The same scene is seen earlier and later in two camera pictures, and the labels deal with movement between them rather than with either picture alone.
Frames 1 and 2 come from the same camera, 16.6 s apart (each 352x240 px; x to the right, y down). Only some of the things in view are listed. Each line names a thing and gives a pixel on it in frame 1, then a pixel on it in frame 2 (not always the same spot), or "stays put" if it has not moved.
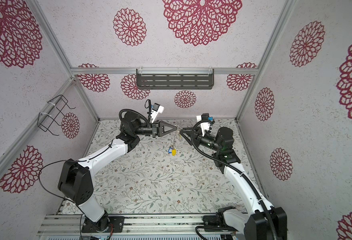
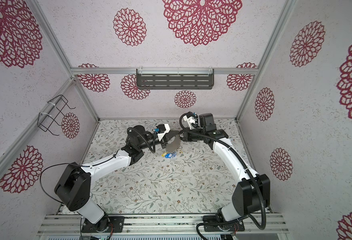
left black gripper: (161, 124) to (165, 141)
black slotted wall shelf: (175, 79) stays put
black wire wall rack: (51, 112) stays put
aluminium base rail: (70, 224) stays put
